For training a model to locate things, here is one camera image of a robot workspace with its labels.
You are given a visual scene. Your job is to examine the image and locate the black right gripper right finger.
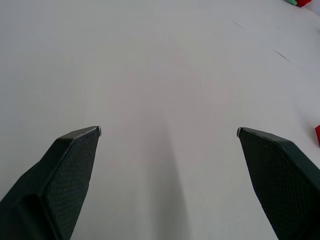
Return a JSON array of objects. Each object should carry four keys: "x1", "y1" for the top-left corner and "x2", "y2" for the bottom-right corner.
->
[{"x1": 236, "y1": 126, "x2": 320, "y2": 240}]

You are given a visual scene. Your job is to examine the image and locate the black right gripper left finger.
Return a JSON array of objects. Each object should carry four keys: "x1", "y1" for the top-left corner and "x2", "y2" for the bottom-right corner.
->
[{"x1": 0, "y1": 125, "x2": 102, "y2": 240}]

